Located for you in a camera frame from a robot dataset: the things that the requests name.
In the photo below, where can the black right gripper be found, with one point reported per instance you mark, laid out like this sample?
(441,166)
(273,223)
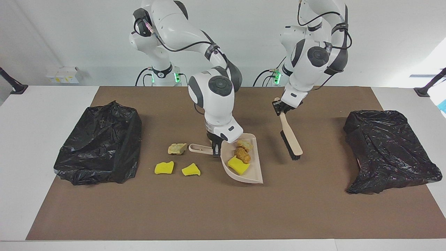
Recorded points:
(213,138)

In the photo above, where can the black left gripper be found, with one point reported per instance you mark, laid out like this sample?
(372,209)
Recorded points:
(290,106)

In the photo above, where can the orange-brown sponge chunk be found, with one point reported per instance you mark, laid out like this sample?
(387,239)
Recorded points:
(243,155)

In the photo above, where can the beige brush black bristles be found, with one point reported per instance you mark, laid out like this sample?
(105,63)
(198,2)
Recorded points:
(289,134)

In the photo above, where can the yellow sponge piece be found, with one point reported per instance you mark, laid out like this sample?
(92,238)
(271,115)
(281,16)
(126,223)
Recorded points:
(238,166)
(164,168)
(191,170)

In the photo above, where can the pale bread-like chunk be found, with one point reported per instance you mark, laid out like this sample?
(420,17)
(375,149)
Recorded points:
(245,144)

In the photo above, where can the beige plastic dustpan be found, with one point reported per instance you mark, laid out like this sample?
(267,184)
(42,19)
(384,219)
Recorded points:
(251,167)

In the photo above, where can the pale beige stone chunk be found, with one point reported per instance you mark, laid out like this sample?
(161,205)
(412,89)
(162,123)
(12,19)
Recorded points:
(177,149)

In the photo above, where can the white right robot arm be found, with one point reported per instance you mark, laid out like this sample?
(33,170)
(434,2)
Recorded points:
(212,101)

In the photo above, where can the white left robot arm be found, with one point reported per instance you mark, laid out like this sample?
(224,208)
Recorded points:
(313,55)

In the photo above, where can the black bag lined bin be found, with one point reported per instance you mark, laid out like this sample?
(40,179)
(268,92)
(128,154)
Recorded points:
(383,150)
(101,146)

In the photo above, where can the white base box green light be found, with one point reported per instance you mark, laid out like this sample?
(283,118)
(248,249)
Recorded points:
(277,77)
(177,76)

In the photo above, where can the brown table mat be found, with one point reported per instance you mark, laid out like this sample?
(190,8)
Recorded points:
(209,216)

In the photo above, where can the blue object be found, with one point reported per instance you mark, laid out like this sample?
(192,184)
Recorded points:
(443,106)

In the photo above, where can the black camera stand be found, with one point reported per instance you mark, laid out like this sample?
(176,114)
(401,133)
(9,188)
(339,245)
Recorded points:
(427,89)
(15,87)

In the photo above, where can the white wall socket box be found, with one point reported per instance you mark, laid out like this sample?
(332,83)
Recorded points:
(62,75)

